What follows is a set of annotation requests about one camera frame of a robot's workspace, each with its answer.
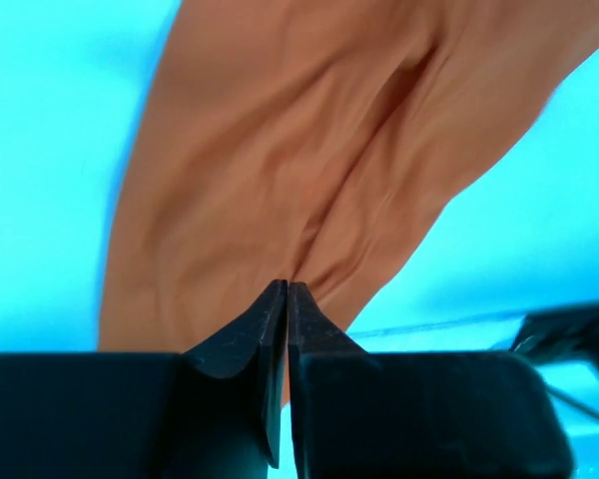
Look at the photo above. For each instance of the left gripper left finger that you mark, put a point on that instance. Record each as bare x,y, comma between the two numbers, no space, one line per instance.
211,412

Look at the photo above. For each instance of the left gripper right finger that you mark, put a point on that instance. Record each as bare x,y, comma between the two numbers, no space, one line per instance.
357,414

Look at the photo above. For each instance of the orange t shirt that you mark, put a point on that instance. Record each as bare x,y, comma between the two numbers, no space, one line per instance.
316,141

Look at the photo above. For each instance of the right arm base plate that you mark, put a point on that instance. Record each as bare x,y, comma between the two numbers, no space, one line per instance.
559,335

